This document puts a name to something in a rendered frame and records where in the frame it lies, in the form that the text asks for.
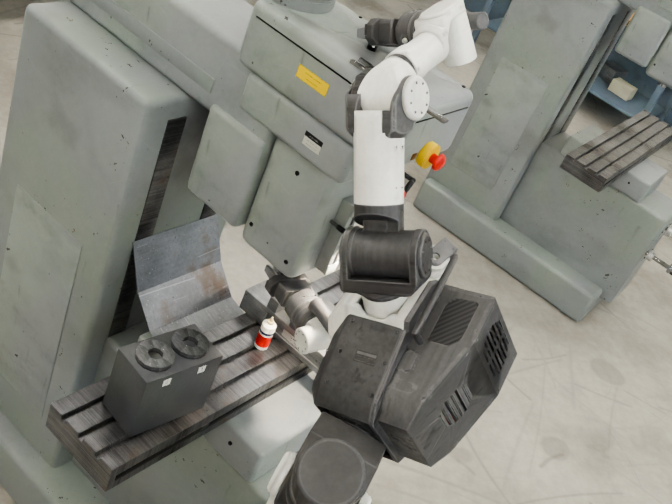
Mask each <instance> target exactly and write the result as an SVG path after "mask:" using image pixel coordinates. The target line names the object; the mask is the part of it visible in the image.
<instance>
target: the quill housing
mask: <svg viewBox="0 0 672 504"><path fill-rule="evenodd" d="M352 195H353V196H354V180H352V181H349V182H346V183H343V184H339V183H337V182H335V181H334V180H333V179H331V178H330V177H329V176H328V175H326V174H325V173H324V172H322V171H321V170H320V169H319V168H317V167H316V166H315V165H313V164H312V163H311V162H310V161H308V160H307V159H306V158H304V157H303V156H302V155H301V154H299V153H298V152H297V151H295V150H294V149H293V148H292V147H290V146H289V145H288V144H286V143H285V142H284V141H282V140H281V139H280V138H279V137H278V138H277V140H276V141H275V144H274V146H273V149H272V152H271V155H270V158H269V160H268V163H267V166H266V169H265V171H264V174H263V177H262V180H261V182H260V185H259V188H258V191H257V194H256V196H255V199H254V202H253V205H252V207H251V210H250V213H249V216H248V218H247V221H246V224H245V227H244V230H243V238H244V240H245V241H246V242H247V243H248V244H249V245H250V246H251V247H252V248H254V249H255V250H256V251H257V252H258V253H259V254H261V255H262V256H263V257H264V258H265V259H266V260H268V261H269V262H270V263H271V264H272V265H273V266H275V267H276V268H277V269H278V270H279V271H280V272H282V273H283V274H284V275H285V276H287V277H296V276H299V275H301V274H303V273H305V272H307V271H310V270H312V269H314V268H316V267H315V263H316V261H317V258H318V256H319V254H320V251H321V249H322V247H323V245H324V242H325V240H326V238H327V235H328V233H329V231H330V228H331V226H332V224H331V223H330V220H331V219H332V220H333V221H334V219H335V217H336V214H337V212H338V210H339V207H340V205H341V203H342V200H343V199H344V198H346V197H349V196H352Z"/></svg>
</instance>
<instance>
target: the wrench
mask: <svg viewBox="0 0 672 504"><path fill-rule="evenodd" d="M358 61H359V62H360V63H362V64H363V65H364V66H363V65H362V64H360V63H359V62H357V61H356V60H354V59H350V62H349V63H351V64H352V65H354V66H355V67H357V68H358V69H360V70H362V71H363V70H365V69H366V68H374V66H373V65H372V64H371V63H369V62H368V61H366V60H365V59H363V58H362V57H360V58H359V60H358ZM426 112H427V113H428V114H429V115H431V116H432V117H434V118H435V119H437V120H438V121H440V122H441V123H443V124H444V123H447V122H448V121H449V119H447V118H446V117H444V116H443V115H441V114H440V113H438V112H437V111H436V110H434V109H433V108H431V107H430V106H428V109H427V111H426Z"/></svg>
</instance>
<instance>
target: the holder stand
mask: <svg viewBox="0 0 672 504"><path fill-rule="evenodd" d="M222 357H223V355H222V354H221V353H220V351H219V350H218V349H217V348H216V347H215V346H214V345H213V344H212V342H211V341H210V340H209V339H208V338H207V337H206V336H205V334H204V333H203V332H202V331H201V330H200V329H199V328H198V327H197V325H196V324H192V325H188V326H185V327H182V328H179V329H176V330H173V331H170V332H167V333H164V334H160V335H157V336H154V337H151V338H148V339H145V340H142V341H139V342H136V343H132V344H129V345H126V346H123V347H120V348H118V351H117V355H116V358H115V362H114V365H113V368H112V372H111V375H110V379H109V382H108V386H107V389H106V393H105V396H104V400H103V404H104V405H105V406H106V408H107V409H108V410H109V412H110V413H111V414H112V416H113V417H114V418H115V420H116V421H117V422H118V424H119V425H120V426H121V428H122V429H123V430H124V431H125V433H126V434H127V435H128V437H132V436H135V435H137V434H139V433H142V432H144V431H147V430H149V429H152V428H154V427H157V426H159V425H162V424H164V423H166V422H169V421H171V420H174V419H176V418H179V417H181V416H184V415H186V414H189V413H191V412H193V411H196V410H198V409H201V408H203V407H204V404H205V402H206V399H207V396H208V394H209V391H210V389H211V386H212V383H213V381H214V378H215V376H216V373H217V370H218V368H219V365H220V362H221V360H222Z"/></svg>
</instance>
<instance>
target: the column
mask: <svg viewBox="0 0 672 504"><path fill-rule="evenodd" d="M209 112H210V111H209V110H207V109H206V108H205V107H204V106H202V105H201V104H200V103H199V102H197V101H196V100H195V99H194V98H192V97H191V96H190V95H189V94H187V93H186V92H185V91H184V90H182V89H181V88H180V87H178V86H177V85H176V84H175V83H173V82H172V81H171V80H170V79H168V78H167V77H166V76H165V75H163V74H162V73H161V72H160V71H158V70H157V69H156V68H155V67H153V66H152V65H151V64H150V63H148V62H147V61H146V60H144V59H143V58H142V57H141V56H139V55H138V54H137V53H136V52H134V51H133V50H132V49H131V48H129V47H128V46H127V45H126V44H124V43H123V42H122V41H121V40H119V39H118V38H117V37H116V36H114V35H113V34H112V33H111V32H109V31H108V30H107V29H105V28H104V27H103V26H102V25H100V24H99V23H98V22H97V21H95V20H94V19H93V18H92V17H90V16H89V15H88V14H87V13H85V12H84V11H83V10H82V9H80V8H79V7H78V6H77V5H75V4H74V3H73V2H72V1H61V2H46V3H32V4H29V5H28V6H27V7H26V10H25V16H24V22H23V29H22V35H21V41H20V47H19V54H18V60H17V66H16V72H15V78H14V85H13V91H12V97H11V103H10V110H9V116H8V122H7V128H6V134H5V141H4V147H3V153H2V159H1V166H0V410H1V411H2V412H3V413H4V415H5V416H6V417H7V418H8V419H9V420H10V421H11V422H12V424H13V425H14V426H15V427H16V428H17V429H18V430H19V432H20V433H21V434H22V435H23V436H24V437H25V438H26V439H27V441H28V442H29V443H30V444H31V445H32V446H33V447H34V449H35V450H36V451H37V452H38V453H39V454H40V455H41V457H42V458H43V459H44V460H45V461H46V462H47V463H48V464H49V466H51V467H52V468H58V467H60V466H62V465H64V464H65V463H67V462H69V461H71V460H72V459H73V456H72V454H71V453H70V452H69V451H68V450H67V449H66V448H65V447H64V446H63V444H62V443H61V442H60V441H59V440H58V439H57V438H56V437H55V436H54V434H53V433H52V432H51V431H50V430H49V429H48V428H47V427H46V422H47V418H48V413H49V409H50V405H51V403H52V402H55V401H57V400H59V399H61V398H63V397H65V396H68V395H70V394H72V393H74V392H76V391H78V390H80V389H83V388H85V387H87V386H89V385H91V384H93V383H94V380H95V376H96V372H97V369H98V365H99V361H100V358H101V354H102V351H103V347H104V343H105V340H106V339H107V338H109V337H111V336H113V335H115V334H117V333H120V332H122V331H125V329H127V328H130V327H132V326H135V325H137V324H139V323H142V322H144V321H146V318H145V315H144V312H143V309H142V306H141V302H140V299H139V296H138V292H137V283H136V273H135V263H134V253H133V243H132V242H134V241H137V240H140V239H143V238H146V237H150V236H153V235H155V234H158V233H161V232H163V231H167V230H170V229H173V228H176V227H179V226H182V225H185V224H188V223H191V222H194V221H197V220H201V219H204V218H207V217H210V216H213V215H215V214H217V213H216V212H215V211H213V210H212V209H211V208H210V207H209V206H208V205H206V204H205V203H204V202H203V201H202V200H201V199H199V198H198V197H197V196H196V195H195V194H194V193H192V192H191V191H190V190H189V188H188V180H189V177H190V174H191V170H192V167H193V164H194V161H195V157H196V154H197V151H198V148H199V144H200V141H201V138H202V134H203V131H204V128H205V125H206V121H207V118H208V115H209Z"/></svg>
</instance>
